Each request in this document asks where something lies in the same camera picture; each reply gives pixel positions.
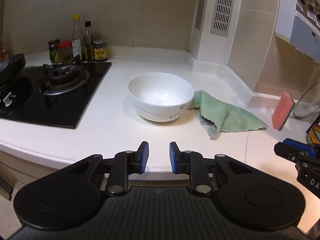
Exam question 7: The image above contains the white wall appliance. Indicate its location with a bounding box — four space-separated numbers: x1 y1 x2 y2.
274 0 320 67

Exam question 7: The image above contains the red lid jar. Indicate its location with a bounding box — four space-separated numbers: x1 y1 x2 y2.
58 41 74 64

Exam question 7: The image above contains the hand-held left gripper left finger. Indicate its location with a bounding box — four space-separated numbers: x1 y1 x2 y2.
65 141 150 197

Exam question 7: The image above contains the white bowl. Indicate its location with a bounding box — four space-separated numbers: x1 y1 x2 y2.
128 72 195 122

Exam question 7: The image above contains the glass pot lid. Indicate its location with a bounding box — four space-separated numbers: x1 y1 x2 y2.
293 79 320 119

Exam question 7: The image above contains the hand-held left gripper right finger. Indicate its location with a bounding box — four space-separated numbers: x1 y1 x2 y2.
169 141 253 197

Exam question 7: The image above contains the yellow label sauce jar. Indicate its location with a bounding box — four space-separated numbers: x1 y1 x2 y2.
92 39 108 62

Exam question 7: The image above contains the grey vent panel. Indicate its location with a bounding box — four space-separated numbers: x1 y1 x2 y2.
194 0 208 30

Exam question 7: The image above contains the grey vent grille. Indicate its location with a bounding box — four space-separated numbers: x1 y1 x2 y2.
209 0 237 37

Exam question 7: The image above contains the orange sponge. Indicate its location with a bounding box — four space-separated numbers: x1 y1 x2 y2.
271 91 296 131

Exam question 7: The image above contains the dark lid green label jar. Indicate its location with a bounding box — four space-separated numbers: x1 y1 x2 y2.
48 39 62 64

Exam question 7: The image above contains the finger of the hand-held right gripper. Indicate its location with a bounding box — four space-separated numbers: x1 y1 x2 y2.
274 138 314 162

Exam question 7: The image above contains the gas burner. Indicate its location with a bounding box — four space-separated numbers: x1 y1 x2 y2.
38 64 90 96

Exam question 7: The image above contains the clear bottle yellow cap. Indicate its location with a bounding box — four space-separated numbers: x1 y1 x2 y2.
71 14 86 62

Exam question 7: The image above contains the green cloth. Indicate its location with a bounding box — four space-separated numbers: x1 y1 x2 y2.
187 90 268 140

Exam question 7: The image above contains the multicoloured plastic item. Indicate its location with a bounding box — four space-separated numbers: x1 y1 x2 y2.
307 124 320 145

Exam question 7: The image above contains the dark oil bottle black cap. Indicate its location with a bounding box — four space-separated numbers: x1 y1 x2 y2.
84 21 94 62

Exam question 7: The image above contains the black pan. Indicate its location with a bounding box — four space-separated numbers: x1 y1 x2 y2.
0 53 27 80

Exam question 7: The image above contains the black glass cooktop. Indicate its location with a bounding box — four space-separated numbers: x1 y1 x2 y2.
0 61 112 130

